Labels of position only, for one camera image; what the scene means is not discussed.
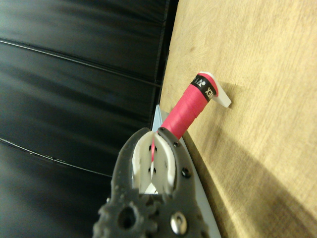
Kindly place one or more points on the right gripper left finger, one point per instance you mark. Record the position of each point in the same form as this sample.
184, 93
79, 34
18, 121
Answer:
123, 178

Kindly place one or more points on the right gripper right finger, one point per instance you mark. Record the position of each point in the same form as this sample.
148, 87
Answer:
184, 188

